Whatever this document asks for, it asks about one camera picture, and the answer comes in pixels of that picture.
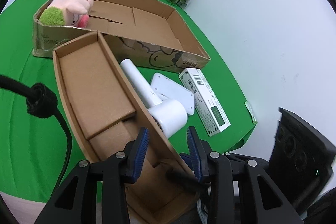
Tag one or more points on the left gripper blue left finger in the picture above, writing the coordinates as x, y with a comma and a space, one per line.
137, 155

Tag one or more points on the white hair dryer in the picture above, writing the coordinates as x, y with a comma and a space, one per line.
169, 114

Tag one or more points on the teal pink plush toy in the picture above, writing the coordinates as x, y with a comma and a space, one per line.
73, 13

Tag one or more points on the small cardboard box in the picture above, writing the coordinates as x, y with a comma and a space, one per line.
105, 113

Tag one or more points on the white device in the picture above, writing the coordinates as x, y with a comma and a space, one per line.
166, 88

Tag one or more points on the white green medicine box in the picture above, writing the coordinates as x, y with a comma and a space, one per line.
207, 105

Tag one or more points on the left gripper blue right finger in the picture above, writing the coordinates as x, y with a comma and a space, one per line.
196, 152

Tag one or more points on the large cardboard tray box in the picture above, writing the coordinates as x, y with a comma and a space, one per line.
150, 33

